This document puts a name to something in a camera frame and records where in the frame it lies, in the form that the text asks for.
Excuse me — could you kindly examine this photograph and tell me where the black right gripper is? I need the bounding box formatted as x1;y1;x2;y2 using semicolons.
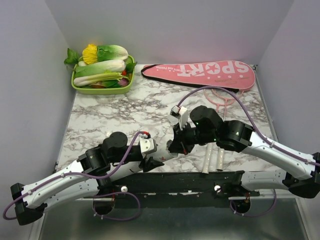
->
167;120;217;155

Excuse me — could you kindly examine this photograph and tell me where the white shuttlecock tube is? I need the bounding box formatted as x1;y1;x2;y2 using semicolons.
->
110;140;178;182

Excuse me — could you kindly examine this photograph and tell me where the white shuttlecock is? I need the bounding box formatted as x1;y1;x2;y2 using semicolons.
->
168;115;179;126

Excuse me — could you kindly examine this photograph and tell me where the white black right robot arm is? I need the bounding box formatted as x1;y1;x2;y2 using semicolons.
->
168;105;320;199

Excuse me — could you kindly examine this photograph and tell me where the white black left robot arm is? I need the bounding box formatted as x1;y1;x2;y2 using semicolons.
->
10;131;172;226

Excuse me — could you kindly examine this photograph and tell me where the pink badminton racket left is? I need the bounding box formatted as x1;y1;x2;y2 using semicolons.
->
201;87;241;175

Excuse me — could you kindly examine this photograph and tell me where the pink badminton racket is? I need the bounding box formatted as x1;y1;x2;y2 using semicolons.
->
201;87;241;175
207;89;236;171

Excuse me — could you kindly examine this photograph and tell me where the pink badminton racket right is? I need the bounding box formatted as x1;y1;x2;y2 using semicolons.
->
207;89;236;171

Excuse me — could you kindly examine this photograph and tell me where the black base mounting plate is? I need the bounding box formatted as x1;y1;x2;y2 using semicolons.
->
51;162;261;210

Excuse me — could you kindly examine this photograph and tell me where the pink racket bag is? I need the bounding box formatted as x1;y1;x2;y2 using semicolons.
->
141;60;256;91

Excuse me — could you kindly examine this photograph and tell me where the green plastic basket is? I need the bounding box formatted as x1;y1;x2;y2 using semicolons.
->
71;55;137;95

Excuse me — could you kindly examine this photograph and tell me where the toy napa cabbage middle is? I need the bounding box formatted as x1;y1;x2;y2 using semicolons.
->
74;59;126;78

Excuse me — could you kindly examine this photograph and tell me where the toy napa cabbage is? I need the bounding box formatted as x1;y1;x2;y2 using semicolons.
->
97;45;129;62
74;59;126;78

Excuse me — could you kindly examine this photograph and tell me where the toy bok choy front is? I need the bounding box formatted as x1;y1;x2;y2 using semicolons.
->
73;72;128;87

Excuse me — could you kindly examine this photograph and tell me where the toy napa cabbage top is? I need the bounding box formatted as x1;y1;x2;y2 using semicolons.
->
97;45;129;62

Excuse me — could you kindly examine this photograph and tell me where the yellow toy flower vegetable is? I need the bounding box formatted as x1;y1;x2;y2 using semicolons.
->
82;44;98;65

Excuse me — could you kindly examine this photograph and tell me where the green toy leaf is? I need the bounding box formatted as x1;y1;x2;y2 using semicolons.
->
63;48;80;70

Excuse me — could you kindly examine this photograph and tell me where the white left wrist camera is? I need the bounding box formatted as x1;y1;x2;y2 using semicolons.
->
139;137;157;155

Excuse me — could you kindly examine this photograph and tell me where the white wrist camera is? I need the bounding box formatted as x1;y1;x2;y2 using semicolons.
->
139;137;157;155
169;105;188;130

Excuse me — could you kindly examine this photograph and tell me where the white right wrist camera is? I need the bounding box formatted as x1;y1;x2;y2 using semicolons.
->
169;105;188;130

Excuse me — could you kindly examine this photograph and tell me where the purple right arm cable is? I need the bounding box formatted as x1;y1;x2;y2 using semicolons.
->
176;86;320;218

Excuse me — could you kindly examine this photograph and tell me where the aluminium frame rail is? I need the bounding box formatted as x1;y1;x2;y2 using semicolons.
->
228;191;297;201

